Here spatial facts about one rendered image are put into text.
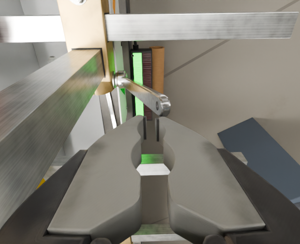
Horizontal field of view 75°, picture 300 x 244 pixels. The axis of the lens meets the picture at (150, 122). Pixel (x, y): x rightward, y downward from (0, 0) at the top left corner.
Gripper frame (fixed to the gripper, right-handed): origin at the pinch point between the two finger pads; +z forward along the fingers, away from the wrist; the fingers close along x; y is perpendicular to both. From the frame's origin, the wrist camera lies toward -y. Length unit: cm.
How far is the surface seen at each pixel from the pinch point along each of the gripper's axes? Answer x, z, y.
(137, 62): -2.2, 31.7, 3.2
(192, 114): 29, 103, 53
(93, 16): -6.2, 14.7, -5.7
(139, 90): -0.9, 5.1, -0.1
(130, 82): -1.9, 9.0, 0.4
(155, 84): 4, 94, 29
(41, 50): -25.9, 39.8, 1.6
